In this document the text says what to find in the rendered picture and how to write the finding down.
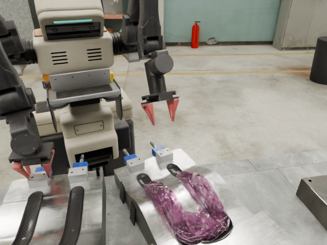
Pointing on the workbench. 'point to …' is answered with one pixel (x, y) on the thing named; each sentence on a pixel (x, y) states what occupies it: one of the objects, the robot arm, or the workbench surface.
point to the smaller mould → (315, 196)
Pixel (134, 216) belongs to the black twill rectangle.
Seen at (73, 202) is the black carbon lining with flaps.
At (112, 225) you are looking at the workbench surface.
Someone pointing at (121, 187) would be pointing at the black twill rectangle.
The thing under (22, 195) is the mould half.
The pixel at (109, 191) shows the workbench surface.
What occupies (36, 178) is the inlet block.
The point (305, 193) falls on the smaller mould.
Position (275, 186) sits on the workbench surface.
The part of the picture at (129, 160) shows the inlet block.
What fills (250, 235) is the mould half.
